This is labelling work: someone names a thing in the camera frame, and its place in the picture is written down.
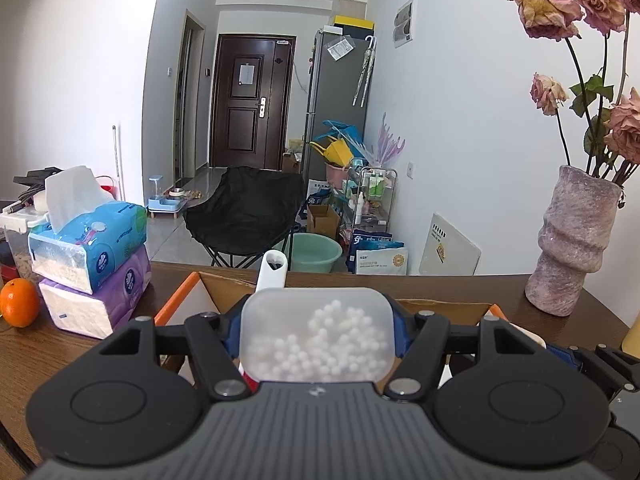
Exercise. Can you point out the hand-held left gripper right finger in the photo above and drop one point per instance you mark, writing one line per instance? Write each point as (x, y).
(401, 330)

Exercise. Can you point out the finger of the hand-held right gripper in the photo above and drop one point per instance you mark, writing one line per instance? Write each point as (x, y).
(560, 355)

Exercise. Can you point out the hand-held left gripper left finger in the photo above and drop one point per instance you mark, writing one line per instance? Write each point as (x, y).
(232, 335)

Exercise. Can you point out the orange red cardboard box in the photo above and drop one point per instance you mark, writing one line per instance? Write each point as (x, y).
(220, 290)

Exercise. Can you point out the translucent cotton swab box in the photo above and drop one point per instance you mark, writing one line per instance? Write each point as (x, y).
(310, 310)

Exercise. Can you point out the blue white bag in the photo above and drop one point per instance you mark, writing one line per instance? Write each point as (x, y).
(377, 257)

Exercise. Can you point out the white flat board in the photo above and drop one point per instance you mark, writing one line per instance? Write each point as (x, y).
(447, 247)

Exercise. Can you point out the green plastic basin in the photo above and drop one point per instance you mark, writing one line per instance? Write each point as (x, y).
(315, 255)

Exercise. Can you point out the pink textured vase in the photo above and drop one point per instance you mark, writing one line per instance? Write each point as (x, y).
(575, 240)

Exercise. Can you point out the black folding chair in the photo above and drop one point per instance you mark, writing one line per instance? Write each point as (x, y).
(245, 215)

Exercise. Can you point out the small brown cardboard box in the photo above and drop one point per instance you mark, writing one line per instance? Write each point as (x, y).
(322, 225)

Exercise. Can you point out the blue pet feeder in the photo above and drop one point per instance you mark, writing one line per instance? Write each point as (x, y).
(167, 203)

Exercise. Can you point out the blue tissue pack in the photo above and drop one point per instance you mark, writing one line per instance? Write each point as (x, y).
(115, 240)

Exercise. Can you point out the purple tissue pack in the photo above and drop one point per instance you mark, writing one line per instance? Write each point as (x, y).
(75, 315)

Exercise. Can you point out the blue white carton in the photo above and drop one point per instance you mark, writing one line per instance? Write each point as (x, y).
(317, 192)

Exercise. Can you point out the pink bucket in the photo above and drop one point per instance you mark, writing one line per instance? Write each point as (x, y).
(337, 175)

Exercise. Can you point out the bunch of purple hangers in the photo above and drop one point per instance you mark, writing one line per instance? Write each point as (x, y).
(387, 145)

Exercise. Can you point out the cardboard boxes by door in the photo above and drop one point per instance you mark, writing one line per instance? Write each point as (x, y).
(292, 157)

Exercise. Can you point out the yellow dustpan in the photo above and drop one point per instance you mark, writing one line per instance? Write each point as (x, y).
(337, 152)

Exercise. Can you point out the white mop pole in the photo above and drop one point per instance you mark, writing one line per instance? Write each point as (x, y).
(116, 160)

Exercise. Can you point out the dark brown entrance door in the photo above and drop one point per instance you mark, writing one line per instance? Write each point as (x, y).
(250, 125)

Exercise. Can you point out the orange fruit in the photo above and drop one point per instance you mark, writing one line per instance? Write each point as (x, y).
(20, 305)

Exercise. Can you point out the red small packet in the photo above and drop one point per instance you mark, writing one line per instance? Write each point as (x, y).
(10, 272)

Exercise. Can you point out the clear white-lidded food container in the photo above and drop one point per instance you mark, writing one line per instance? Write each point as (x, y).
(15, 250)

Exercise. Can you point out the white paper roll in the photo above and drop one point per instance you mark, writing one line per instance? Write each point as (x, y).
(40, 201)

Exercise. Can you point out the grey refrigerator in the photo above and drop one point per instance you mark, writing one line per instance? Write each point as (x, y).
(335, 100)

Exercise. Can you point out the black folded stand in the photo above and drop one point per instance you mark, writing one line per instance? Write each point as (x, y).
(35, 177)

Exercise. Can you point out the white folded umbrella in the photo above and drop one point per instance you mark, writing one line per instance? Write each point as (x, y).
(359, 80)
(370, 70)

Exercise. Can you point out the paper notice on door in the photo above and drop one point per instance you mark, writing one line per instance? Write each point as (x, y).
(247, 73)

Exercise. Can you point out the clear bag with papers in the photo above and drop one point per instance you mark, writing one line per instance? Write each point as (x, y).
(341, 48)

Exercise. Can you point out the yellow black box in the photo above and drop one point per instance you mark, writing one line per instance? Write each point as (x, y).
(352, 24)

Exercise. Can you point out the dried pink rose bouquet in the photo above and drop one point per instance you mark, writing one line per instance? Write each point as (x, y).
(547, 12)

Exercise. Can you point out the white wall socket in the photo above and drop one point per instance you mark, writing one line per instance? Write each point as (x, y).
(411, 170)

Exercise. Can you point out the white wall panel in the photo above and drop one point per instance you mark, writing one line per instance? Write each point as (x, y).
(404, 22)

